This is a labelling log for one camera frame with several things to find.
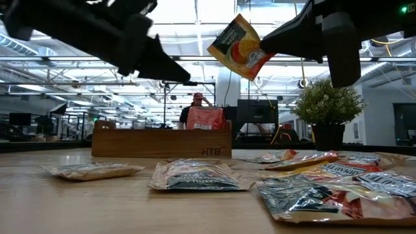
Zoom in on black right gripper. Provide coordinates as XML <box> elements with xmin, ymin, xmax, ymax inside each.
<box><xmin>259</xmin><ymin>0</ymin><xmax>391</xmax><ymax>88</ymax></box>

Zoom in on black monitor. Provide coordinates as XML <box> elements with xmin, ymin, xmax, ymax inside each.
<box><xmin>236</xmin><ymin>99</ymin><xmax>280</xmax><ymax>125</ymax></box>

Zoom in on green plant in black pot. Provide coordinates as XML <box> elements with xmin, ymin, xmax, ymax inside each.
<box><xmin>291</xmin><ymin>77</ymin><xmax>367</xmax><ymax>152</ymax></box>

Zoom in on red tea packet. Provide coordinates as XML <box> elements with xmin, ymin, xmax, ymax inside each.
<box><xmin>185</xmin><ymin>106</ymin><xmax>228</xmax><ymax>131</ymax></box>

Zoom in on black camera stand frame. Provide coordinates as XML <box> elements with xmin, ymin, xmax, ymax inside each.
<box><xmin>162</xmin><ymin>80</ymin><xmax>217</xmax><ymax>129</ymax></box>

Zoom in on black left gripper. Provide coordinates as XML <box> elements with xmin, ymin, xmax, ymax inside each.
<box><xmin>77</xmin><ymin>0</ymin><xmax>191</xmax><ymax>83</ymax></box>

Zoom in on wooden tea organizer box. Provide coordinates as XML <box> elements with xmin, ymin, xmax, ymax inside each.
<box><xmin>91</xmin><ymin>119</ymin><xmax>233</xmax><ymax>159</ymax></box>

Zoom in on person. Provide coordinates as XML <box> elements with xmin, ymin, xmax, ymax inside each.
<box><xmin>179</xmin><ymin>92</ymin><xmax>215</xmax><ymax>130</ymax></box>

